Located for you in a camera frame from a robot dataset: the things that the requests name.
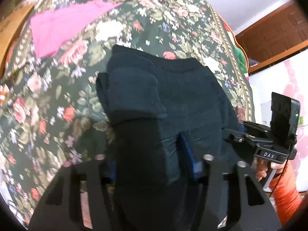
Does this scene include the black pants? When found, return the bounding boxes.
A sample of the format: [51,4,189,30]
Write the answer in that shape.
[96,45,240,230]

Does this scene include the orange right sleeve forearm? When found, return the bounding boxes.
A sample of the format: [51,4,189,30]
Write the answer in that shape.
[269,162,302,226]

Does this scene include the person right hand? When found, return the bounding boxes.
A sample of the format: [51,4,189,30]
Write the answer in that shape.
[256,158,287,181]

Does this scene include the floral bedspread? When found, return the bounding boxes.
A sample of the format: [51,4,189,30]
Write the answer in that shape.
[1,0,255,228]

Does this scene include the wooden wardrobe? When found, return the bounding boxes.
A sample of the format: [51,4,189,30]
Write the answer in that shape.
[236,1,307,74]

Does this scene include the pink folded garment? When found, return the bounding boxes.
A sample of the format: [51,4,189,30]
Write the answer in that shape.
[30,0,122,58]

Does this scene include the wooden lap desk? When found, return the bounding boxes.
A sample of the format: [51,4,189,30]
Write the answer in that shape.
[0,3,34,78]

